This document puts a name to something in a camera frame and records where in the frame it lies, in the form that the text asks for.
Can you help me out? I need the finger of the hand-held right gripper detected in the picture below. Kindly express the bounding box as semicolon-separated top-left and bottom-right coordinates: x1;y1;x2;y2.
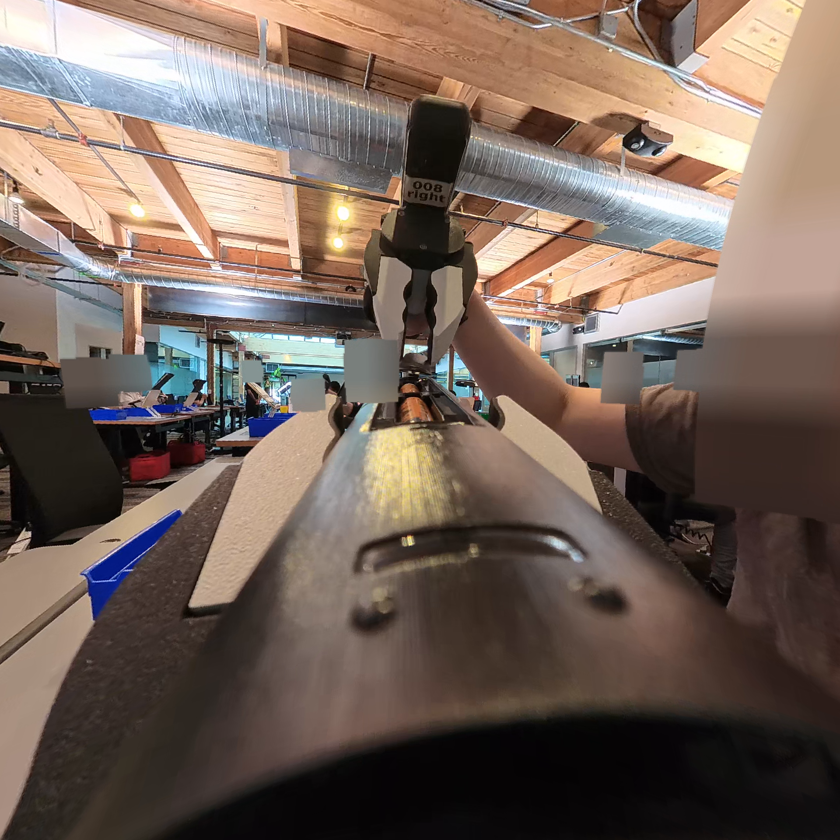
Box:
373;264;424;342
423;264;468;366

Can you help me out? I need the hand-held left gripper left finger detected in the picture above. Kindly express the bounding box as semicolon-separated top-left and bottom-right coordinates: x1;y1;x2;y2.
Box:
187;395;349;616

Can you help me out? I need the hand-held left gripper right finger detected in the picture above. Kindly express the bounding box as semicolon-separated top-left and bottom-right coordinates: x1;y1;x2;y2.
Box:
489;394;602;513

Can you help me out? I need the copper aaa battery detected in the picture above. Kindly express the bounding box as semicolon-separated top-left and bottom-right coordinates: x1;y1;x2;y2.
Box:
396;382;435;425

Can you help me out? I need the black cylindrical tube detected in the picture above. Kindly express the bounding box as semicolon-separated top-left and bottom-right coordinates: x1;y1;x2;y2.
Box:
62;377;840;840

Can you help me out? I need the person's right forearm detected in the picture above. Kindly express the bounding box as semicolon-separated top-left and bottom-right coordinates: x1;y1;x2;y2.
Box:
453;292;634;473

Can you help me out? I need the black office chair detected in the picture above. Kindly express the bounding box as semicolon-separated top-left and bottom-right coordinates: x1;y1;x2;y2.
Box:
0;394;124;549

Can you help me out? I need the thin black ceiling pipe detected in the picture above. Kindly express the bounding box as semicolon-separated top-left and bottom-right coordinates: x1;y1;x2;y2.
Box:
0;118;719;269

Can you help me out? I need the black ceiling mounted device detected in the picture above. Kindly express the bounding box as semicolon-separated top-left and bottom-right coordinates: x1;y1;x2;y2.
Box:
620;123;675;158

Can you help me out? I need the large silver spiral duct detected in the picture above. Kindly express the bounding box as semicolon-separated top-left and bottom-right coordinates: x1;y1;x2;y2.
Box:
0;36;734;252

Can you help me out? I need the wooden support post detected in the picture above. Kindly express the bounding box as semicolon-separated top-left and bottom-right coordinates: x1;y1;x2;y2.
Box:
121;282;144;355

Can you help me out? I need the slim silver spiral duct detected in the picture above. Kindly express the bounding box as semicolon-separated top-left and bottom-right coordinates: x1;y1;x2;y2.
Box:
0;197;365;309

